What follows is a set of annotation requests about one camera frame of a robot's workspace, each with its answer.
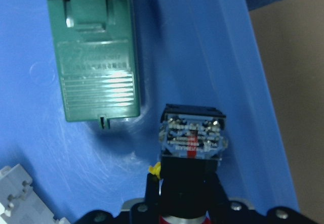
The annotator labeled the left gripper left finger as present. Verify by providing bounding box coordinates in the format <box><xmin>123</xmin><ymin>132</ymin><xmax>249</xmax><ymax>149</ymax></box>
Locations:
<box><xmin>129</xmin><ymin>173</ymin><xmax>160</xmax><ymax>224</ymax></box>

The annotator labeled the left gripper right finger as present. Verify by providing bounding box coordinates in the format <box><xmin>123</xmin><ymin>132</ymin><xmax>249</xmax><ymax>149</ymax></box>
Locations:
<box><xmin>205</xmin><ymin>173</ymin><xmax>256</xmax><ymax>223</ymax></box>

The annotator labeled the red push button switch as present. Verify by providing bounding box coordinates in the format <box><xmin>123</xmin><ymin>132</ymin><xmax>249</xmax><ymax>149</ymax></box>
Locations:
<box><xmin>148</xmin><ymin>104</ymin><xmax>228</xmax><ymax>223</ymax></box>

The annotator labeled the white circuit breaker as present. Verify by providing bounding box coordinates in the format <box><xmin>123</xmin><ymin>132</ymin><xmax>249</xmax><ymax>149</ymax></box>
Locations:
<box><xmin>1</xmin><ymin>164</ymin><xmax>70</xmax><ymax>224</ymax></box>

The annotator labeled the blue plastic tray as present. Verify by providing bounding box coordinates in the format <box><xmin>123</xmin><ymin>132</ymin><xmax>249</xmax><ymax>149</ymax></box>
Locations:
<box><xmin>1</xmin><ymin>0</ymin><xmax>299</xmax><ymax>222</ymax></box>

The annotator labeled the green relay module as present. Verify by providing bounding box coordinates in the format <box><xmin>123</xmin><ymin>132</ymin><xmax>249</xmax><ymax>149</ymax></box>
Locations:
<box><xmin>47</xmin><ymin>0</ymin><xmax>140</xmax><ymax>128</ymax></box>

